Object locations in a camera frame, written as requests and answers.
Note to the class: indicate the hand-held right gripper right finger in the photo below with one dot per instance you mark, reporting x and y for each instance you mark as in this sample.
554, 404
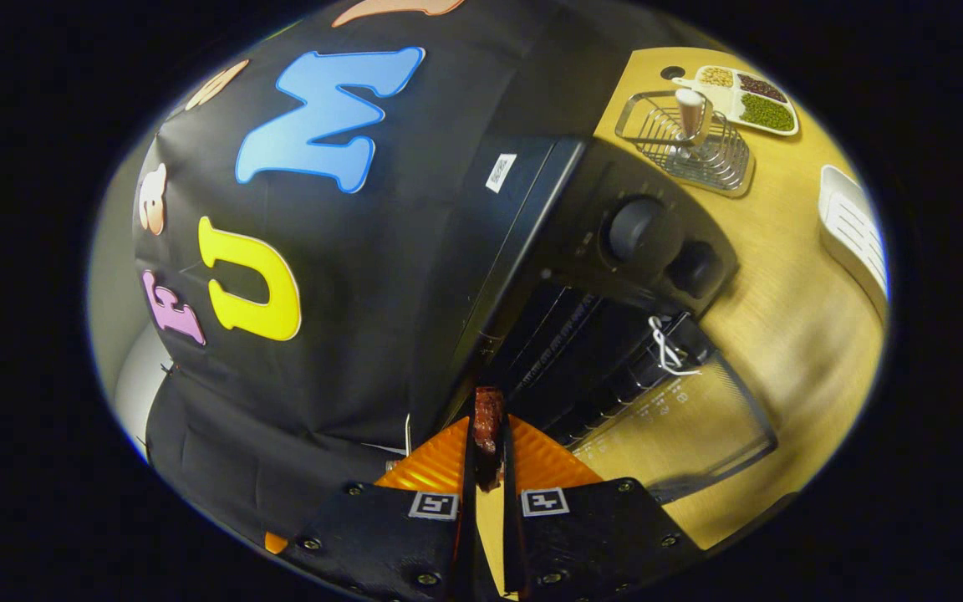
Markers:
598, 535

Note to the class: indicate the white divided bean dish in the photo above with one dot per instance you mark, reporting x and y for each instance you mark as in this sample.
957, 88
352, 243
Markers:
749, 100

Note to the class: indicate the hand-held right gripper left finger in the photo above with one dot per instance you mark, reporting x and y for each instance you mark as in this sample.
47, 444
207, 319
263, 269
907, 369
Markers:
381, 535

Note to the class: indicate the black backdrop cloth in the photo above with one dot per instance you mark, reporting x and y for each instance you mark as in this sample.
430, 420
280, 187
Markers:
398, 251

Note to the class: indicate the white rectangular tray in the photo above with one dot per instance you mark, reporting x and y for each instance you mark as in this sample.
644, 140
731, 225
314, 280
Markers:
853, 226

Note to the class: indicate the red-brown meat slice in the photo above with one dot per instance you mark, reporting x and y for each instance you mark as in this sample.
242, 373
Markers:
488, 426

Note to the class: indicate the black round table grommet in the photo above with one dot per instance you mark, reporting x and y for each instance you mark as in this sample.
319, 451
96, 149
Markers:
672, 73

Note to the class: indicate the black electric oven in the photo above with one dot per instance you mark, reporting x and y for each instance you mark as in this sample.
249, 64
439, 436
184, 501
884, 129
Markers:
565, 217

